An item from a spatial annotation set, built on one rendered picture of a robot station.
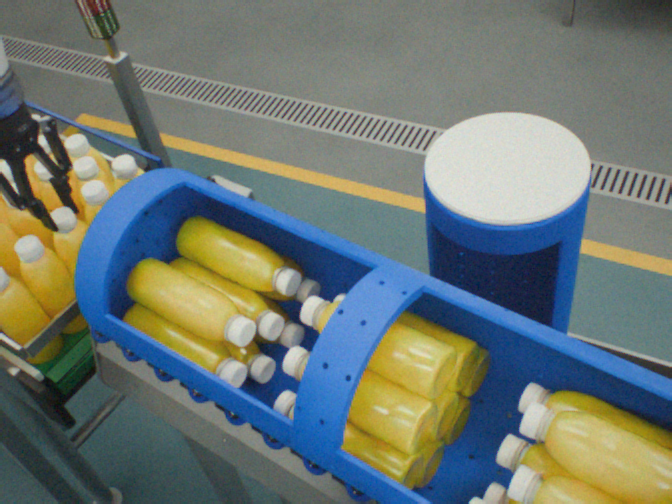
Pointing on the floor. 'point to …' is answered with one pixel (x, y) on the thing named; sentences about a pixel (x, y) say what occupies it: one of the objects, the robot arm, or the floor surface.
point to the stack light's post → (136, 106)
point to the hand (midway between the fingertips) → (54, 205)
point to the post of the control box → (35, 463)
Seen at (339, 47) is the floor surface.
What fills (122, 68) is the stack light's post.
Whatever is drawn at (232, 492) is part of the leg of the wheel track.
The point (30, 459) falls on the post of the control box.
